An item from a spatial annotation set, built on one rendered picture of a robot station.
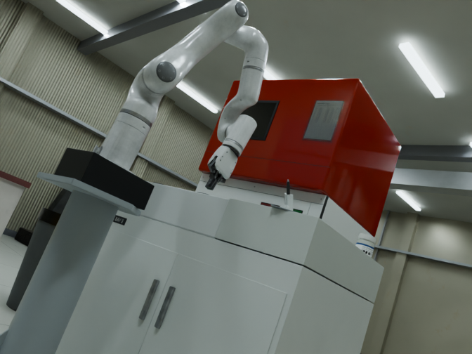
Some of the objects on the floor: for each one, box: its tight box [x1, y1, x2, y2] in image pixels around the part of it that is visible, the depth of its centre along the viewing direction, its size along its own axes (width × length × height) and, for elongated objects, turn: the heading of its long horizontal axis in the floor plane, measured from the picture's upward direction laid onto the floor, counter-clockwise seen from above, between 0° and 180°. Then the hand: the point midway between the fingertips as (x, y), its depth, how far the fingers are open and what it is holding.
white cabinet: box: [55, 210, 374, 354], centre depth 167 cm, size 64×96×82 cm, turn 109°
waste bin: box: [6, 207, 61, 311], centre depth 324 cm, size 56×56×72 cm
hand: (211, 184), depth 162 cm, fingers closed
